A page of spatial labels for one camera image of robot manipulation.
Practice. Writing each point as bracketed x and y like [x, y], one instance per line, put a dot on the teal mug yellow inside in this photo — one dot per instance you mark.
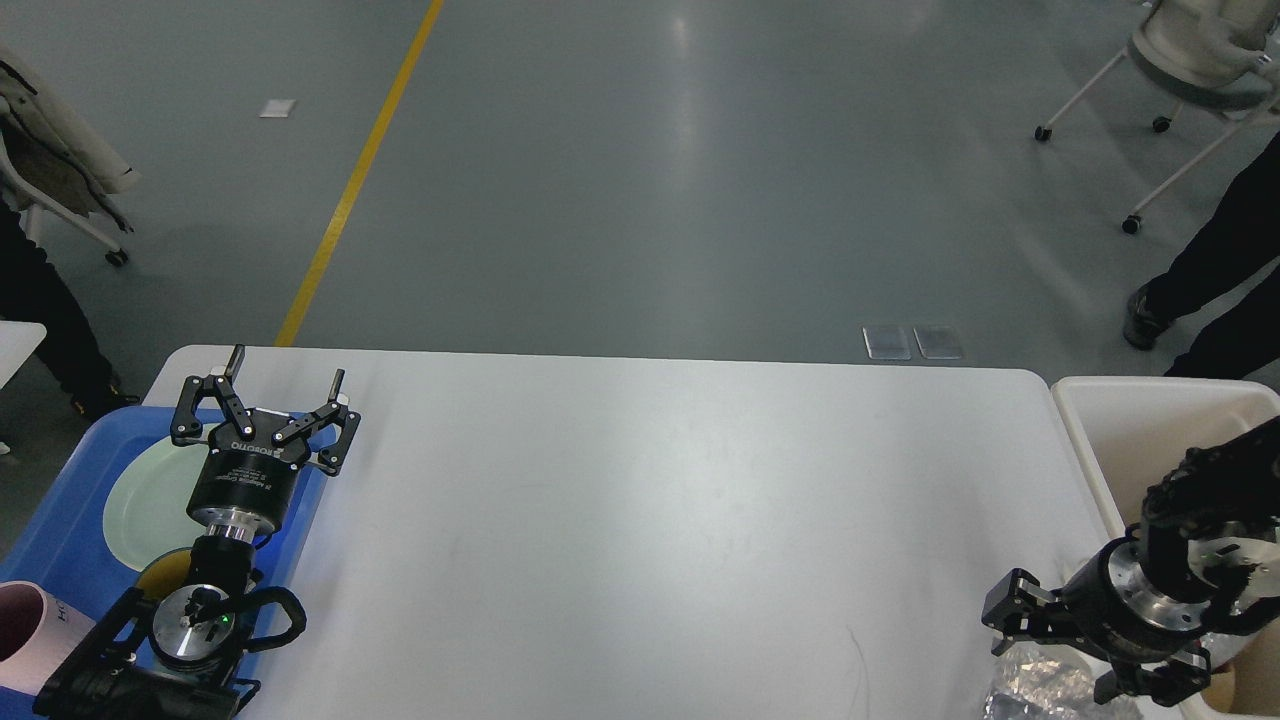
[164, 585]

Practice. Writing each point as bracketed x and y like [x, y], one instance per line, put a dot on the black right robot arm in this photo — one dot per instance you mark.
[1201, 559]

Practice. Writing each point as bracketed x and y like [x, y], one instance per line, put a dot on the small foil wrapper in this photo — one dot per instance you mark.
[1036, 682]

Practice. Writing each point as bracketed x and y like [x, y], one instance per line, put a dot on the beige plastic bin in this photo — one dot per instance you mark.
[1129, 432]

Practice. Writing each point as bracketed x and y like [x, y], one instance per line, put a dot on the white side table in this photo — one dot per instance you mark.
[19, 341]

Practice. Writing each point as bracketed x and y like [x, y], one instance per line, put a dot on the person in black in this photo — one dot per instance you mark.
[32, 291]
[1240, 238]

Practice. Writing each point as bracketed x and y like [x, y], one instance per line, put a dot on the person in black left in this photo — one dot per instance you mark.
[32, 291]

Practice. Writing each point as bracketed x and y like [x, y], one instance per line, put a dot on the blue plastic tray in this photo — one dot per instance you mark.
[64, 549]

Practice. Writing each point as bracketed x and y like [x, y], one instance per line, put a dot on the white office chair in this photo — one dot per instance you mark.
[1215, 56]

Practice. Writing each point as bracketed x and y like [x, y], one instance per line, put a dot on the person in black right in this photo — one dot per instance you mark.
[1240, 238]

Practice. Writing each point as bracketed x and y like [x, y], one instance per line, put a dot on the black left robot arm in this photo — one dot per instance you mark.
[115, 673]

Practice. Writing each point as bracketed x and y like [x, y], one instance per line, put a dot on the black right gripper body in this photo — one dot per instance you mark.
[1145, 620]

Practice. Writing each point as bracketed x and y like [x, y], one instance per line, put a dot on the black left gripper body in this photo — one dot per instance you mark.
[249, 483]

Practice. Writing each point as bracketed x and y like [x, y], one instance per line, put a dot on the light green plate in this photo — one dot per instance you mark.
[146, 515]

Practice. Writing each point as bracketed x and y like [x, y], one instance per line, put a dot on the brown paper bag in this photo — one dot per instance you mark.
[1230, 693]

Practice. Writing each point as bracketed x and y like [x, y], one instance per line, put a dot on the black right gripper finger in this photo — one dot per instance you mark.
[1019, 609]
[1167, 685]

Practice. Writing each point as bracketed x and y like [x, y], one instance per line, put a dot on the pink ribbed mug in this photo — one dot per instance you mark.
[38, 632]

